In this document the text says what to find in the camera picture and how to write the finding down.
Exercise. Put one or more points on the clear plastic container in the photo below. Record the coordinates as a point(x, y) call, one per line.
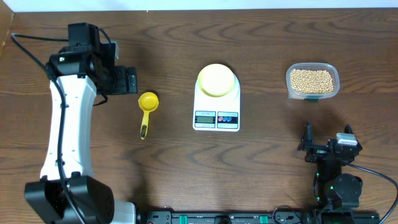
point(313, 66)

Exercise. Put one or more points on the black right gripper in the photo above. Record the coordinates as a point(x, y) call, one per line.
point(317, 151)

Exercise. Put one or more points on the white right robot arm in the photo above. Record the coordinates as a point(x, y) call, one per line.
point(337, 192)

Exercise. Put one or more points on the pale yellow bowl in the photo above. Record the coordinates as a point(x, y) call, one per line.
point(216, 80)

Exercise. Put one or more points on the soybeans in container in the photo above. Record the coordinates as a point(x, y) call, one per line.
point(311, 81)

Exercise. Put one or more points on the green tape strip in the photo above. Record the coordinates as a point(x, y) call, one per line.
point(312, 99)

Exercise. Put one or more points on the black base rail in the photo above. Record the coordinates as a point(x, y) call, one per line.
point(279, 215)

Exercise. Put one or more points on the white digital kitchen scale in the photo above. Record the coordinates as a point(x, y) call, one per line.
point(217, 113)

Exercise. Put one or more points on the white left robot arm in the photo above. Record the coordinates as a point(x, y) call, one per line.
point(67, 191)

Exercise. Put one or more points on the yellow measuring scoop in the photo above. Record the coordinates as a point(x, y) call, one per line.
point(148, 102)

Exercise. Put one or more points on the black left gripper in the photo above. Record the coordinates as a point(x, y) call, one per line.
point(122, 87)

